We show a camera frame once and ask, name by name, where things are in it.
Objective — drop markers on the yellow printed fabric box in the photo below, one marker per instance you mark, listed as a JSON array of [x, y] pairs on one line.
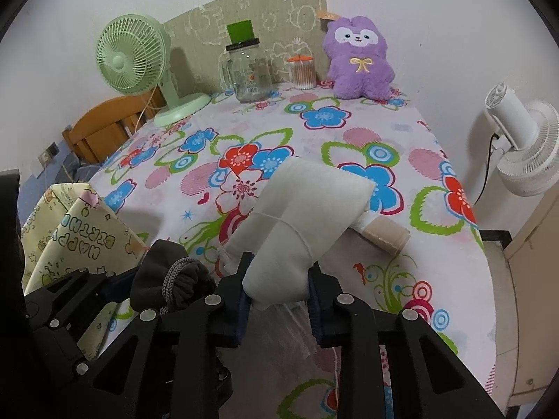
[[70, 227]]

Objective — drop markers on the glass jar with green lid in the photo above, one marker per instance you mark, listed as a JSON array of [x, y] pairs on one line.
[[249, 74]]

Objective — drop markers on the cardboard panel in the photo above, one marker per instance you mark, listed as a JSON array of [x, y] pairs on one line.
[[205, 22]]

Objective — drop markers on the cotton swab jar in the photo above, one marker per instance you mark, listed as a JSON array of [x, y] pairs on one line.
[[302, 74]]

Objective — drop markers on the beige rolled sock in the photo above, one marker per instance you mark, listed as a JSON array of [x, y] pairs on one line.
[[384, 233]]

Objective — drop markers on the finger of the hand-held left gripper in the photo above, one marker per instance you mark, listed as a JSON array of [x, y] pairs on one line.
[[65, 345], [78, 288]]

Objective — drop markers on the green desk fan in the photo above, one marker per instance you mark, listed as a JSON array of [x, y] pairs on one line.
[[126, 59]]

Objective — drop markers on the wall socket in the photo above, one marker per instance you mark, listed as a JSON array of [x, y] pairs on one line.
[[49, 155]]

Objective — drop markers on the purple plush bunny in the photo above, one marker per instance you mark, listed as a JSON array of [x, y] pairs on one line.
[[358, 65]]

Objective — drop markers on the floral tablecloth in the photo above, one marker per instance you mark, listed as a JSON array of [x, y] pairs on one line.
[[349, 148]]

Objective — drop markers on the grey sock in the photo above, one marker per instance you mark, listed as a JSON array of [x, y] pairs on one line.
[[157, 266]]

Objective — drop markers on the white standing fan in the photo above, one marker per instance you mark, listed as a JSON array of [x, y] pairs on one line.
[[524, 139]]

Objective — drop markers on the clear plastic bag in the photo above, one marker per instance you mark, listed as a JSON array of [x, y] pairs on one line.
[[284, 336]]

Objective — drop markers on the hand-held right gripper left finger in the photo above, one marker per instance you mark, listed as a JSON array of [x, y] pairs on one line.
[[242, 301]]

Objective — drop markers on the white socks bundle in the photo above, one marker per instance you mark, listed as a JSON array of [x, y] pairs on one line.
[[297, 200]]

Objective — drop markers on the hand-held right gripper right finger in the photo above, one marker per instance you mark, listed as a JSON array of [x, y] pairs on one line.
[[316, 310]]

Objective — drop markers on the beige wooden board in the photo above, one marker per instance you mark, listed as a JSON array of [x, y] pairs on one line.
[[533, 305]]

